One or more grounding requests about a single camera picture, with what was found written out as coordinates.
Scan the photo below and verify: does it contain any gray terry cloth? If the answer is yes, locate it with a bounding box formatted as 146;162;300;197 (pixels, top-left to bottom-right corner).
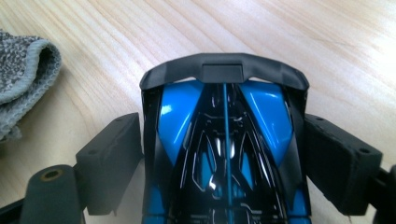
0;29;63;143

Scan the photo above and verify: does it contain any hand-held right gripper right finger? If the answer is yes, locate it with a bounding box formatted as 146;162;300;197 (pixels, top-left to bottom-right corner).
303;113;383;217

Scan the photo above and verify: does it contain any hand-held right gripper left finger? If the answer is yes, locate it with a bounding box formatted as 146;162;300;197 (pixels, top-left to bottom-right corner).
75;112;145;217

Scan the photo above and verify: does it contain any blue and black toy car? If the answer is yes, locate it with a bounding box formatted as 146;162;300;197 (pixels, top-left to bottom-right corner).
138;52;312;224

